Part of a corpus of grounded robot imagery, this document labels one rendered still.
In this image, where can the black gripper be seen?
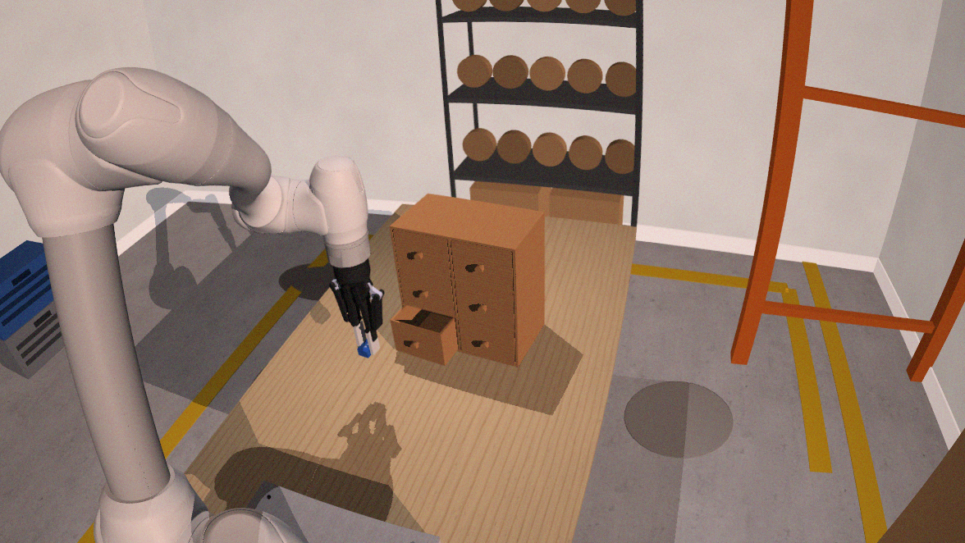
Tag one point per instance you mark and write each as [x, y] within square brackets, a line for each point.
[371, 312]

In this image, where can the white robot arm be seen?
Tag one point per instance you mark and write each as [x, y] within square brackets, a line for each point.
[141, 127]

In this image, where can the brown wooden chest of drawers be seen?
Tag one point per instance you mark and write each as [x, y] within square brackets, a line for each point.
[519, 230]

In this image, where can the blue 9v battery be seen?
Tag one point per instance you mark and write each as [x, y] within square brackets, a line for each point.
[364, 350]

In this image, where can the brown wooden drawer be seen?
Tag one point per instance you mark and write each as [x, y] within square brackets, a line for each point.
[412, 247]
[438, 292]
[415, 332]
[485, 305]
[487, 341]
[483, 265]

